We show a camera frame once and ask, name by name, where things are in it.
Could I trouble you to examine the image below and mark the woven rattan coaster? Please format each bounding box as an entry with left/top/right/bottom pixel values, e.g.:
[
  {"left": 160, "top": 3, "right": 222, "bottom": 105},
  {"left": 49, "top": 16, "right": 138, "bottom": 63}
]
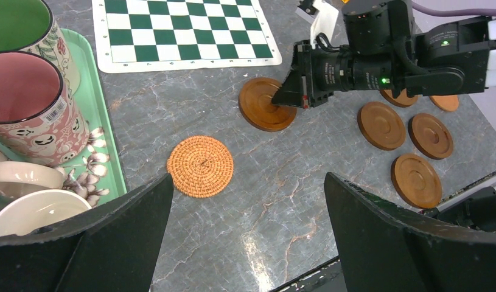
[{"left": 166, "top": 136, "right": 234, "bottom": 198}]

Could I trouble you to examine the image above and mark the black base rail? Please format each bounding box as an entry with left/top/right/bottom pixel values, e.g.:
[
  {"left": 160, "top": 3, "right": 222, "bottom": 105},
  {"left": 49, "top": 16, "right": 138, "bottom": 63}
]
[{"left": 279, "top": 172, "right": 496, "bottom": 291}]

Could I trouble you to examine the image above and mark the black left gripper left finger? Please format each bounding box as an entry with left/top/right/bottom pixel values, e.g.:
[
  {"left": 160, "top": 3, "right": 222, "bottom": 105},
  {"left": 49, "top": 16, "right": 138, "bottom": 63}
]
[{"left": 0, "top": 174, "right": 174, "bottom": 291}]

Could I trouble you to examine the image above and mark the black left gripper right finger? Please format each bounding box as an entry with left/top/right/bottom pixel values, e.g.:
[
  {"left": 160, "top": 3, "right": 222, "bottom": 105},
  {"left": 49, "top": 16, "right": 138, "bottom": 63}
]
[{"left": 324, "top": 172, "right": 496, "bottom": 291}]

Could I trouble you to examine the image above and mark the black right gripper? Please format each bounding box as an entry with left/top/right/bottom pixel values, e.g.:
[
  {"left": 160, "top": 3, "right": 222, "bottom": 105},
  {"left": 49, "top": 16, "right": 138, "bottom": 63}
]
[{"left": 271, "top": 40, "right": 393, "bottom": 108}]

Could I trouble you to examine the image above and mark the green interior cartoon mug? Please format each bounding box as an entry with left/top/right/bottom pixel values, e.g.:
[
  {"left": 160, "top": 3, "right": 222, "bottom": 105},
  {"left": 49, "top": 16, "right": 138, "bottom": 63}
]
[{"left": 0, "top": 0, "right": 81, "bottom": 93}]

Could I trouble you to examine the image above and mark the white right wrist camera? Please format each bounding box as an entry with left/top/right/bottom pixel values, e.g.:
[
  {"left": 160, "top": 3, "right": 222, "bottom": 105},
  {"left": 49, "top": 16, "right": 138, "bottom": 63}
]
[{"left": 296, "top": 0, "right": 340, "bottom": 46}]

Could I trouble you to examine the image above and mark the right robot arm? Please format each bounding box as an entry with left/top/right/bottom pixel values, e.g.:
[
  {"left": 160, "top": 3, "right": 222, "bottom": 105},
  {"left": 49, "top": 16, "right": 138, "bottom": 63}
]
[{"left": 271, "top": 1, "right": 496, "bottom": 108}]

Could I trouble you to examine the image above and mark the cream ceramic mug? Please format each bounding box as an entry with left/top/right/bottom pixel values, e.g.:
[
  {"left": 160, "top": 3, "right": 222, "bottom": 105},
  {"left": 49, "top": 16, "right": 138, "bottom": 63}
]
[{"left": 0, "top": 189, "right": 92, "bottom": 237}]

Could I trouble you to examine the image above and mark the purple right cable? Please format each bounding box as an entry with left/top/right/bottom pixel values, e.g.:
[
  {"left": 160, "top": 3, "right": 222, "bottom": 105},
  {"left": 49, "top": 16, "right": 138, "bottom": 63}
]
[{"left": 408, "top": 0, "right": 496, "bottom": 19}]

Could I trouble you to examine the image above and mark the brown wooden ridged coaster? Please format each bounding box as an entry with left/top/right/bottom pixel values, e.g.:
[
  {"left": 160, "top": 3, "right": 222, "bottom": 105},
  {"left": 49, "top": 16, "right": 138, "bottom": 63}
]
[
  {"left": 391, "top": 153, "right": 442, "bottom": 209},
  {"left": 357, "top": 102, "right": 406, "bottom": 151},
  {"left": 238, "top": 77, "right": 297, "bottom": 132},
  {"left": 408, "top": 113, "right": 454, "bottom": 160}
]

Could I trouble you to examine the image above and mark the beige mug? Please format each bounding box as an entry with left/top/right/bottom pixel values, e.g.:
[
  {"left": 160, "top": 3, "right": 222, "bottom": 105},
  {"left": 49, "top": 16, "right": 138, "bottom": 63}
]
[{"left": 0, "top": 151, "right": 65, "bottom": 200}]

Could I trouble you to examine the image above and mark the green floral tray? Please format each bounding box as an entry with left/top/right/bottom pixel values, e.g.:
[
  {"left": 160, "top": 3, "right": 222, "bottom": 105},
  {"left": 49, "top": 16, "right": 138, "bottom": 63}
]
[{"left": 0, "top": 28, "right": 128, "bottom": 208}]

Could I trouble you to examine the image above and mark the dark walnut coaster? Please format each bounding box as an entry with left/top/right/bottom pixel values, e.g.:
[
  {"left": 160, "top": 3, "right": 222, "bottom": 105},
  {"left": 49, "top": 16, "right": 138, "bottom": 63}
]
[{"left": 380, "top": 89, "right": 420, "bottom": 108}]

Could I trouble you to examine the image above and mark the pink ghost pattern mug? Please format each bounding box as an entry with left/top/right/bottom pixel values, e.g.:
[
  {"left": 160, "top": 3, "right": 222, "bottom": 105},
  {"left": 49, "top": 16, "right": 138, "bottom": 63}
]
[{"left": 0, "top": 52, "right": 89, "bottom": 166}]

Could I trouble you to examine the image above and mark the plain orange cork coaster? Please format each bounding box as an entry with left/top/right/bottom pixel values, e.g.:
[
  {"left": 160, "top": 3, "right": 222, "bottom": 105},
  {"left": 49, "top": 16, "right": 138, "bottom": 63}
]
[{"left": 430, "top": 95, "right": 459, "bottom": 112}]

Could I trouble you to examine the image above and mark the green white chessboard mat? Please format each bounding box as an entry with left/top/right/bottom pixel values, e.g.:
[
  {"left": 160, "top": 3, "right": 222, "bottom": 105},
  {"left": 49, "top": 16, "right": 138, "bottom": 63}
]
[{"left": 92, "top": 0, "right": 282, "bottom": 74}]

